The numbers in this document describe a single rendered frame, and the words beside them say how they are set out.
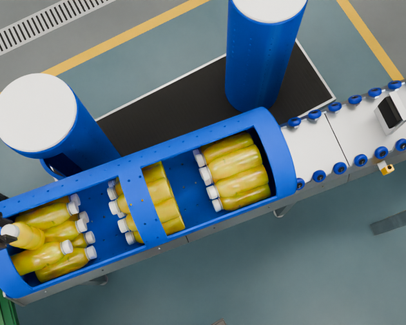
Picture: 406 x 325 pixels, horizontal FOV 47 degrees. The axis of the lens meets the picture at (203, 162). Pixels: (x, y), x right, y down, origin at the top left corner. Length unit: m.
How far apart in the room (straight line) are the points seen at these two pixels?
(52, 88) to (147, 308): 1.29
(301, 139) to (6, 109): 1.00
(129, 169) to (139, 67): 1.54
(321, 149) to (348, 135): 0.11
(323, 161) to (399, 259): 1.12
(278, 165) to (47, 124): 0.77
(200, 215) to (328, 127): 0.55
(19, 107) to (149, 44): 1.34
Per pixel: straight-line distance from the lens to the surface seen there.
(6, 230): 1.31
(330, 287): 2.54
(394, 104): 1.61
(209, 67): 2.60
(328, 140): 1.67
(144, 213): 1.29
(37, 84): 1.70
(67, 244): 1.44
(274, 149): 1.31
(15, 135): 1.66
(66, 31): 3.02
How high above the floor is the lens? 2.48
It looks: 75 degrees down
